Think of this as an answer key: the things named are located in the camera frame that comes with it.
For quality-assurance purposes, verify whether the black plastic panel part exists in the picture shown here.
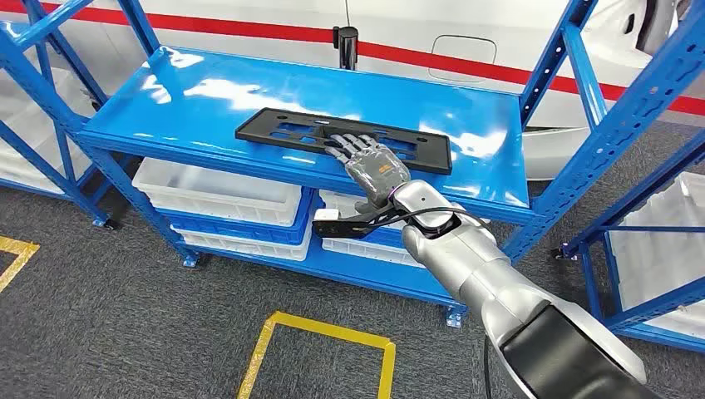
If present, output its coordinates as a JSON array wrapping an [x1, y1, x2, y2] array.
[[234, 107, 454, 176]]

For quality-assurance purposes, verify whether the yellow floor tape square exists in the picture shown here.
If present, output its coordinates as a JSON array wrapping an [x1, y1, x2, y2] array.
[[238, 311, 397, 399], [0, 235, 41, 294]]

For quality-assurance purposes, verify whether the red barrier belt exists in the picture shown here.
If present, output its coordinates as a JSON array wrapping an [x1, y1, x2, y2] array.
[[0, 0, 705, 118]]

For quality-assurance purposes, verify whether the white plastic crate stack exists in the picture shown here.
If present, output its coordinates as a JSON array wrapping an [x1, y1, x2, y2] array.
[[608, 171, 705, 338], [0, 66, 95, 195]]

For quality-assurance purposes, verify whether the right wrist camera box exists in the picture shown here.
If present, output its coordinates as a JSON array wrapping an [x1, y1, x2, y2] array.
[[312, 207, 406, 240]]

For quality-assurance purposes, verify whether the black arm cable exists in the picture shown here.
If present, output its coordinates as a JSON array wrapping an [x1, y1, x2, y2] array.
[[374, 206, 492, 399]]

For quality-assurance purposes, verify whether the black stanchion post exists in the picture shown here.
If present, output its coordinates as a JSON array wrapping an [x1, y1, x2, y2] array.
[[332, 24, 360, 71]]

